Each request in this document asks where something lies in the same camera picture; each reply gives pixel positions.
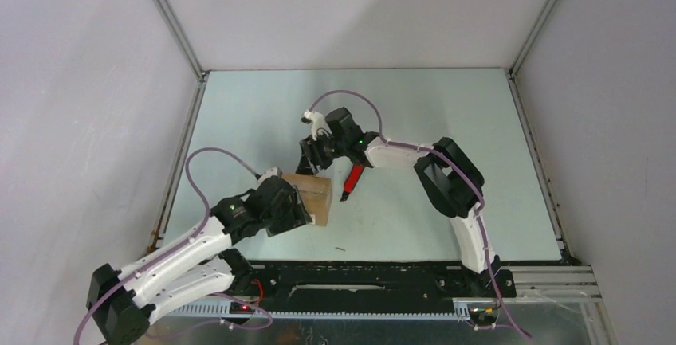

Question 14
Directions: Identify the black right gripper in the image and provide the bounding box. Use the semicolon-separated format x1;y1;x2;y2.
296;130;348;177

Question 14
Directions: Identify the brown cardboard express box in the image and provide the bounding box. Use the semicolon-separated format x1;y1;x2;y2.
282;174;333;227

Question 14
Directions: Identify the red black utility knife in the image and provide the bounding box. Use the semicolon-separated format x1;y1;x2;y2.
340;164;366;202

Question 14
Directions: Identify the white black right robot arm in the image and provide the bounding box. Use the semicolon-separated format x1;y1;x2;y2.
296;108;499;296

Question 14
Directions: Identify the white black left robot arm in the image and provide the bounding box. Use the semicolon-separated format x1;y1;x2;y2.
86;175;314;344

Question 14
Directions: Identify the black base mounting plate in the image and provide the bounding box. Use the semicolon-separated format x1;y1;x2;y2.
225;260;517;316

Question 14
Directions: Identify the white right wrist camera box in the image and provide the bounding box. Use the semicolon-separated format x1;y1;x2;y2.
301;110;331;141

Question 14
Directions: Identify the aluminium frame rail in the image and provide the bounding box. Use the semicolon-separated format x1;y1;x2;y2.
105;263;614;345

